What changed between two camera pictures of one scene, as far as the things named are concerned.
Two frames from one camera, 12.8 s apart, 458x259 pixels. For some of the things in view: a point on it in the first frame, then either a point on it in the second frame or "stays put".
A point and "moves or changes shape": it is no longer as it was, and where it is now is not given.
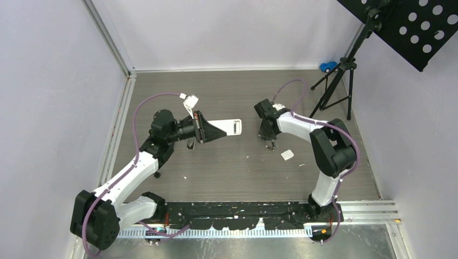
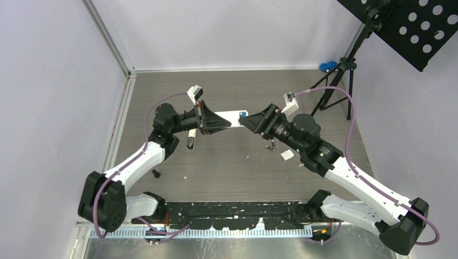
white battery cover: [287, 155] stays put
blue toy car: [328, 67] stays put
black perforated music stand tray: [418, 29] stays put
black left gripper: [205, 131] to [210, 123]
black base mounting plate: [220, 215] stays put
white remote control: [231, 127] moves or changes shape
